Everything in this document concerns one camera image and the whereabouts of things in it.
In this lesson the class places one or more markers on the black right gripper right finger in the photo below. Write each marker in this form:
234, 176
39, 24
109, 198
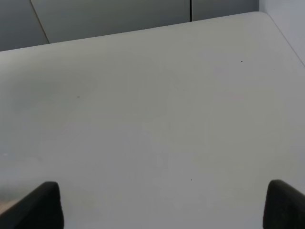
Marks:
284, 207

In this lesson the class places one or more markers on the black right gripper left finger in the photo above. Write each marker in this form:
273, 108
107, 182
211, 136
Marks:
39, 209

